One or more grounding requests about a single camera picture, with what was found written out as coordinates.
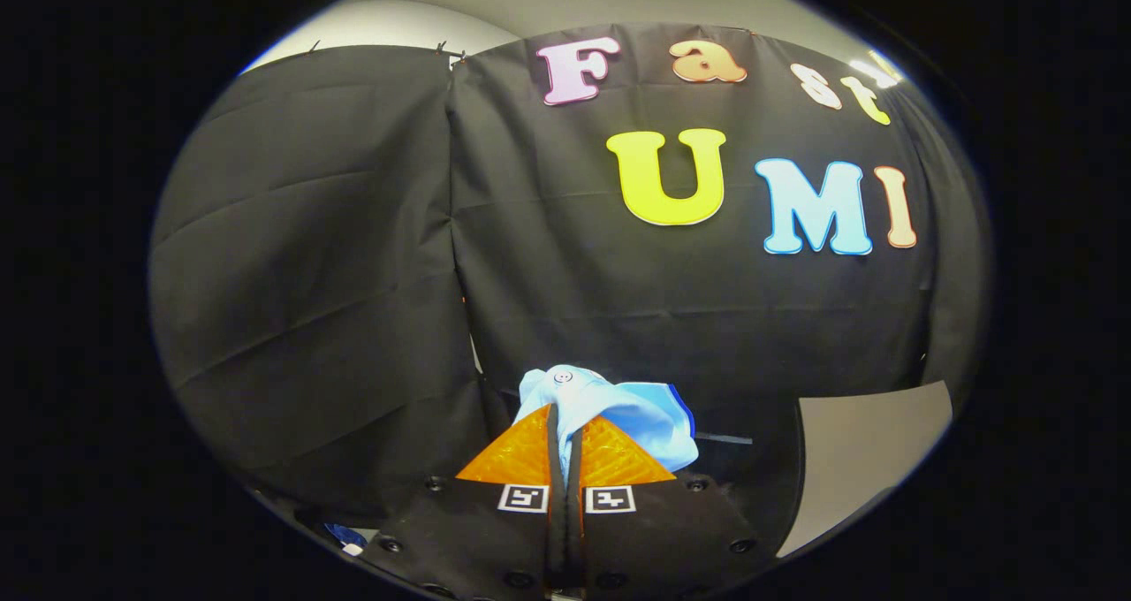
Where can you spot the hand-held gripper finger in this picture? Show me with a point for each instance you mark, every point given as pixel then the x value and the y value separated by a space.
pixel 557 513
pixel 574 513

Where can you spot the light blue polo shirt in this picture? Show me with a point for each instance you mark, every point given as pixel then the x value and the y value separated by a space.
pixel 627 415

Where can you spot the black backdrop cloth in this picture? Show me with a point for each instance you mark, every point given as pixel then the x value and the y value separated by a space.
pixel 353 274

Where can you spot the ceiling light panel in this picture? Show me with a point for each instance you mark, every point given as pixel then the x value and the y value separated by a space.
pixel 875 71

